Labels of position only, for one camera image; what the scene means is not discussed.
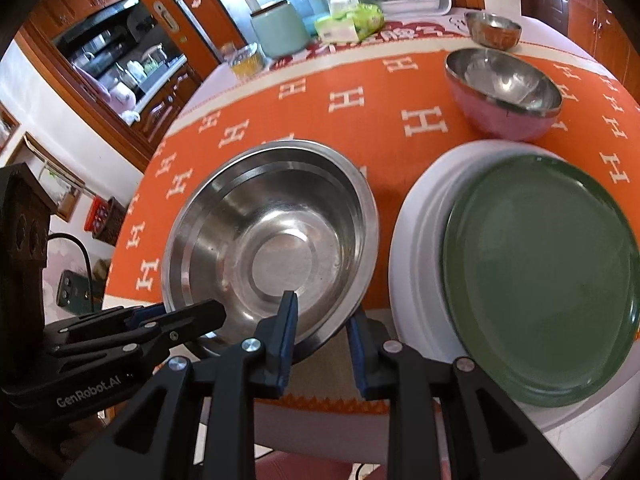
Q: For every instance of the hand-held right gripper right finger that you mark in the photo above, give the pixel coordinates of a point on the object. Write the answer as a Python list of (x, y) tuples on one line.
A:
[(357, 355)]

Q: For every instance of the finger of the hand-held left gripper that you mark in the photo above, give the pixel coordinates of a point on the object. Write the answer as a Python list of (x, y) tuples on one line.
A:
[(195, 320), (145, 316)]

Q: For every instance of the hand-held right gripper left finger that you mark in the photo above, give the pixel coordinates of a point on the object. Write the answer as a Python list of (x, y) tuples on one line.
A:
[(287, 345)]

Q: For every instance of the large white plate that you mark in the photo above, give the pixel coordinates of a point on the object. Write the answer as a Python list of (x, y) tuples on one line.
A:
[(402, 270)]

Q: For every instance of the wide steel basin bowl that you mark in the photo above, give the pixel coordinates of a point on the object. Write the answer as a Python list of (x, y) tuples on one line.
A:
[(280, 240)]

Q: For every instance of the green plate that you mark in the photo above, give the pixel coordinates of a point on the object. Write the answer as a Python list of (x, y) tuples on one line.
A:
[(540, 280)]

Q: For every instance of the steel bowl with pink outside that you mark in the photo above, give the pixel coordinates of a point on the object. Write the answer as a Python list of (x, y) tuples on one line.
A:
[(500, 115)]

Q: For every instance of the person's left forearm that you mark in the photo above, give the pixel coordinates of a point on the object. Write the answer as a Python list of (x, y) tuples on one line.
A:
[(35, 450)]

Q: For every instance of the green smartphone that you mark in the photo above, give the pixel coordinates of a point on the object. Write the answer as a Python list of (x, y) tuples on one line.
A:
[(77, 290)]

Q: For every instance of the red plastic crate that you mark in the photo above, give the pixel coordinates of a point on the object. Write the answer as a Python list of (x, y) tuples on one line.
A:
[(102, 217)]

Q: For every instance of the dark carved wooden furniture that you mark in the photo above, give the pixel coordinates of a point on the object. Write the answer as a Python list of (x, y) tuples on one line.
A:
[(25, 240)]

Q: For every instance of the wooden kitchen base cabinet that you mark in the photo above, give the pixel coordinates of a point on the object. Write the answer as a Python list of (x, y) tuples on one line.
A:
[(165, 100)]

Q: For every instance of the white pink kettle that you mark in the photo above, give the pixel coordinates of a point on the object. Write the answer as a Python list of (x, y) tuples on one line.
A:
[(121, 96)]

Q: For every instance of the orange patterned tablecloth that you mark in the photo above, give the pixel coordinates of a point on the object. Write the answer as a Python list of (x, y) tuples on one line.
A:
[(350, 125)]

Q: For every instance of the glass jar with yellow contents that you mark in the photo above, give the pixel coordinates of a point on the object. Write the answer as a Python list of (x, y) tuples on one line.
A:
[(247, 66)]

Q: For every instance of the small clear glass jar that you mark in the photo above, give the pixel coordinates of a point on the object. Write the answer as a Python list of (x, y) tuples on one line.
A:
[(226, 52)]

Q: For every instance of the black range hood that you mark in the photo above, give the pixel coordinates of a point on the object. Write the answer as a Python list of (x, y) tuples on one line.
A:
[(95, 25)]

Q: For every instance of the mint green canister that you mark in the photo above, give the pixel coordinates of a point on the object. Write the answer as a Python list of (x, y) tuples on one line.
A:
[(280, 35)]

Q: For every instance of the glass sliding door gold ornament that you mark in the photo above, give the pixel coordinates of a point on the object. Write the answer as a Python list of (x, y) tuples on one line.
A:
[(215, 0)]

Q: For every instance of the green tissue pack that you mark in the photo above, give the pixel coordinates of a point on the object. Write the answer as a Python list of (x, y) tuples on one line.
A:
[(350, 25)]

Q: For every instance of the small white bottle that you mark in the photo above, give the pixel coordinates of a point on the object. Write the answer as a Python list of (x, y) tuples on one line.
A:
[(337, 2)]

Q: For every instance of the orange wooden cabinet row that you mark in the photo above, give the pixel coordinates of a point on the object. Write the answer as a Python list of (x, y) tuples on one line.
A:
[(605, 35)]

